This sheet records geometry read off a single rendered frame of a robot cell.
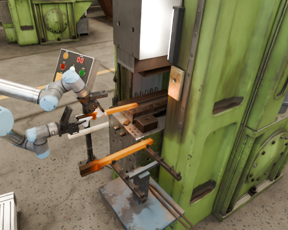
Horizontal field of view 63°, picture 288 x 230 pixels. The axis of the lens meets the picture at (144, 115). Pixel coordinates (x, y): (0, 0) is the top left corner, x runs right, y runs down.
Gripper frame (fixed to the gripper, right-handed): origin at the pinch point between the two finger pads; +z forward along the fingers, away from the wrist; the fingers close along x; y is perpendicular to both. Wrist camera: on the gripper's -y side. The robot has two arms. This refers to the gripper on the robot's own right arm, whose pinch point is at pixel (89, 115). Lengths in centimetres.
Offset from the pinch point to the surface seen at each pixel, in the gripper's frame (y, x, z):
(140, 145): 2.6, 35.5, 12.9
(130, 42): -42.0, 3.4, 24.8
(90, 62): -15.5, -43.0, 20.1
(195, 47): -47, 38, 39
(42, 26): 57, -484, 86
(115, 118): 10.7, -3.7, 19.4
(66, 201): 102, -30, -16
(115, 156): 2.7, 36.3, -2.0
